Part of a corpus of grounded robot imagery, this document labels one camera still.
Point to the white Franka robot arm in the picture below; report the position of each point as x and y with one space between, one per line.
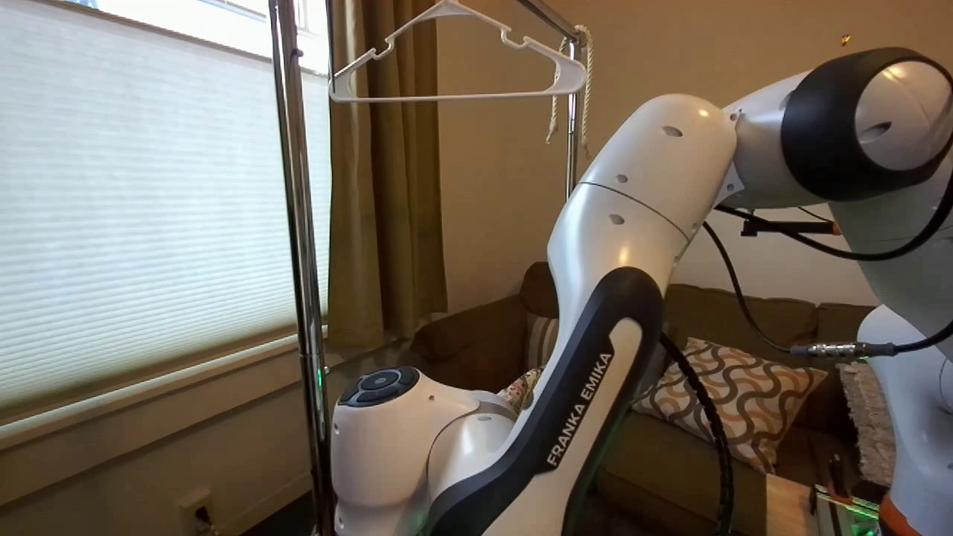
868 134

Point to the white plastic coat hanger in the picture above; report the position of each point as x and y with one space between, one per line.
567 76

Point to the olive green curtain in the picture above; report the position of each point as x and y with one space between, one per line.
384 200

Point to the chrome garment rack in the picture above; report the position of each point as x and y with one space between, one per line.
302 230

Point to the brown fabric sofa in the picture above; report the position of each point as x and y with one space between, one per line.
653 474

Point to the wavy patterned brown pillow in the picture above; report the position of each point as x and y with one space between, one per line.
753 398

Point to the white window blind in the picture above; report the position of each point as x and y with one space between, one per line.
141 203

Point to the white knitted fringed pillow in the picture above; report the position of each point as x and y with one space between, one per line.
871 419

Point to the wall power outlet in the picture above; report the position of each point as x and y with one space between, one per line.
196 517

